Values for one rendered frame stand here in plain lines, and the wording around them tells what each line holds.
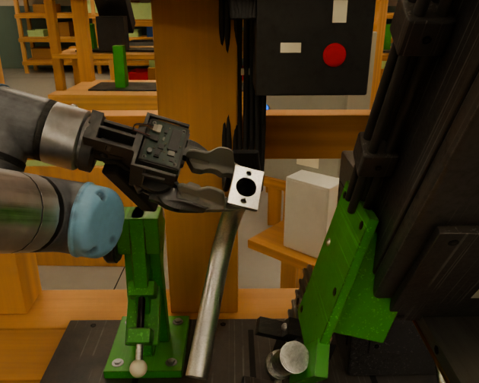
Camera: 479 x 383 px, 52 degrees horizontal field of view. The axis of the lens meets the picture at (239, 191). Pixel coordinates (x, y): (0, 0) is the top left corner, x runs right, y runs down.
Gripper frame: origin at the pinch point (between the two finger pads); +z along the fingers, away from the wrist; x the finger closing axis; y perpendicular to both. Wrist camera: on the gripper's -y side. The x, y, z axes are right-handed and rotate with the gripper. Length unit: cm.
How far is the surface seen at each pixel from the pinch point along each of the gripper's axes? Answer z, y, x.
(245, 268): 47, -216, 48
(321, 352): 13.2, 1.8, -17.8
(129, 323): -9.2, -26.7, -16.6
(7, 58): -404, -895, 541
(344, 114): 19.8, -18.1, 29.6
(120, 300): -12, -51, -10
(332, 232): 12.6, 2.3, -3.0
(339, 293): 12.6, 6.7, -11.7
